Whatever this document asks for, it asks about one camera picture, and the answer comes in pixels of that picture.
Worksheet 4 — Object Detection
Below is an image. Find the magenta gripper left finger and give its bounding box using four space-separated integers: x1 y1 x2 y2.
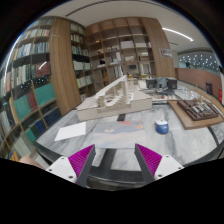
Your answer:
47 144 96 187

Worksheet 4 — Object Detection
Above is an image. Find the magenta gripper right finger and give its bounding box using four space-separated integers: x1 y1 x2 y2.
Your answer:
134 144 183 184

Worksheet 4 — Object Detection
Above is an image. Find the blue and white mouse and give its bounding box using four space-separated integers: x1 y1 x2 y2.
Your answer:
155 120 169 134

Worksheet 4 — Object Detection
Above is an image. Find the illustrated mouse pad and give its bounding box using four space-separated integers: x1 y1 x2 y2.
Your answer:
92 121 147 149

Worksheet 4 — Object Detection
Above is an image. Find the white paper sheet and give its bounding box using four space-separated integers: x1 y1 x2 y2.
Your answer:
55 122 86 141

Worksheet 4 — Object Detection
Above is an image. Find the brown architectural model board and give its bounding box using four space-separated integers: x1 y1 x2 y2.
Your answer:
168 99 224 130

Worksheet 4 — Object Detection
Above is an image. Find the white architectural model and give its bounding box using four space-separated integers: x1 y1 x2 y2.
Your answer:
77 75 152 121

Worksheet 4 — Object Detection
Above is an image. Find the left glass bookshelf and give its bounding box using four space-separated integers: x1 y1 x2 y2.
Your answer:
0 17 61 161

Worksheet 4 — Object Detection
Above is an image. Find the black computer monitor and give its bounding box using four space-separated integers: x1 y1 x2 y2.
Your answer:
167 78 177 89

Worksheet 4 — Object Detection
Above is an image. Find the ceiling light strip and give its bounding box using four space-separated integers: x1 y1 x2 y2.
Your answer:
162 27 194 42

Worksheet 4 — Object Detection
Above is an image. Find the wooden wall bookshelf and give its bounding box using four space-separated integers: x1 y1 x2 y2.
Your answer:
70 17 175 99

